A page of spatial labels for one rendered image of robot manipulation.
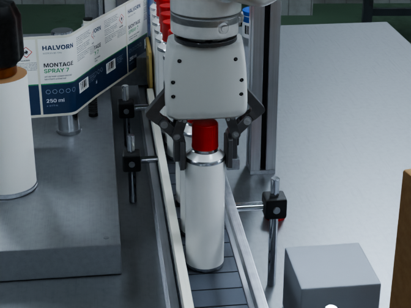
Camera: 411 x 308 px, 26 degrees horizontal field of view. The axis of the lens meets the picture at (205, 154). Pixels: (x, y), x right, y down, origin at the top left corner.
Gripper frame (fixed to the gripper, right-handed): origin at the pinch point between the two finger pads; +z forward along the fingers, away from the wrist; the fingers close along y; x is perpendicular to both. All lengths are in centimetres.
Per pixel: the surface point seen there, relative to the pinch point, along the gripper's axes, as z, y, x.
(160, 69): 4.1, 2.4, -44.0
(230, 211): 8.2, -3.3, 1.1
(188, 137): 0.8, 1.4, -6.9
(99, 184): 16.4, 13.7, -25.6
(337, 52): 21, -45, -101
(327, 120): 21, -32, -59
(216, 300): 16.4, -0.5, 8.9
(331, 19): 104, -127, -413
